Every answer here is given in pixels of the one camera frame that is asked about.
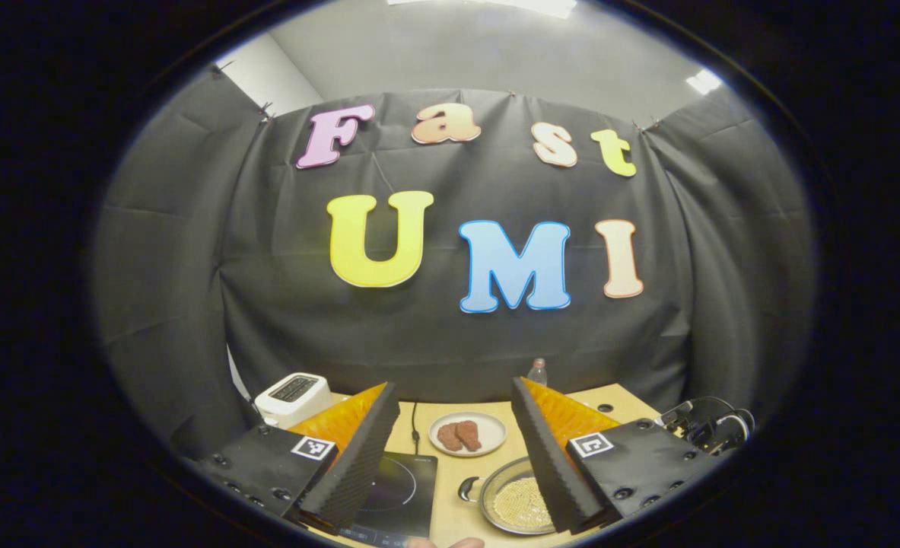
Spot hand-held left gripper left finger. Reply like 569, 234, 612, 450
187, 381, 401, 532

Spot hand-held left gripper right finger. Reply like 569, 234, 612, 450
510, 375, 713, 535

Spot black induction cooktop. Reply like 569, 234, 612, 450
339, 451, 439, 547

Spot steel pot with black handles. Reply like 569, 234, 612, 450
459, 455, 564, 536

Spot pile of yellow soybeans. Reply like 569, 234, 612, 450
493, 476, 554, 531

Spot white round plate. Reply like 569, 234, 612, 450
428, 411, 507, 457

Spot white toaster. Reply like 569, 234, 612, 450
254, 371, 334, 429

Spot black backdrop cloth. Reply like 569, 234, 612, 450
92, 65, 816, 457

